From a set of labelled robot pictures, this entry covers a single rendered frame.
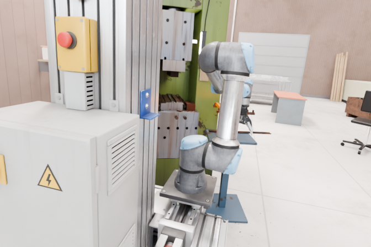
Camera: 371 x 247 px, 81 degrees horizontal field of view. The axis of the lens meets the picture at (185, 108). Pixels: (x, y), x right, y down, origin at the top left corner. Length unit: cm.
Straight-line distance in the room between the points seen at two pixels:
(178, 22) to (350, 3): 1091
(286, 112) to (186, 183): 495
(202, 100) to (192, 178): 131
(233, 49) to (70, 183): 68
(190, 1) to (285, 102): 410
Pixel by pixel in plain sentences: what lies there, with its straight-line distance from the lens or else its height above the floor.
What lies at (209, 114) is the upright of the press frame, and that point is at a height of 84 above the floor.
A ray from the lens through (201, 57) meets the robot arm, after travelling 93.
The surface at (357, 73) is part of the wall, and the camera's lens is 1244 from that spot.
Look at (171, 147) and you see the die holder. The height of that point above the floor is 58.
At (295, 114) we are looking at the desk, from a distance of 583.
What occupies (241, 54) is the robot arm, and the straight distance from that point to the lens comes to 87.
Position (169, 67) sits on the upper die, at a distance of 194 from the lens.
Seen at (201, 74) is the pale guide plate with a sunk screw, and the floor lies 124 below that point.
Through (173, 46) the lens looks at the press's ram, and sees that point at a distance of 195.
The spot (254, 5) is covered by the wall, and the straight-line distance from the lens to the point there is 1174.
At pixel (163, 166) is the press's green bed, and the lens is 213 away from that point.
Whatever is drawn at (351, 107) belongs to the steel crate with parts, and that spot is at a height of 30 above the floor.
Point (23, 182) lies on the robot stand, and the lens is 59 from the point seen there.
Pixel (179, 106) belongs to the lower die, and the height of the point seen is 95.
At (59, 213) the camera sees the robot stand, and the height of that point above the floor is 106.
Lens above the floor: 138
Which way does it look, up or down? 13 degrees down
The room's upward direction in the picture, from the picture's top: 4 degrees clockwise
